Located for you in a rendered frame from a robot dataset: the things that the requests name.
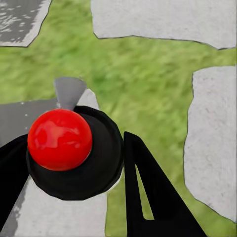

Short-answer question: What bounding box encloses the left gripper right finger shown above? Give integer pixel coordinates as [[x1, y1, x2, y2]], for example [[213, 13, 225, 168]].
[[123, 132, 207, 237]]

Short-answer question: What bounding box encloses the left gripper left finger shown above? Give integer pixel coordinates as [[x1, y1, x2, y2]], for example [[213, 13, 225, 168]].
[[0, 134, 29, 232]]

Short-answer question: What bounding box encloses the insectifuge atomizer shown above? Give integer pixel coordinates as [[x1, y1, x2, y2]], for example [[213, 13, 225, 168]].
[[26, 76, 124, 201]]

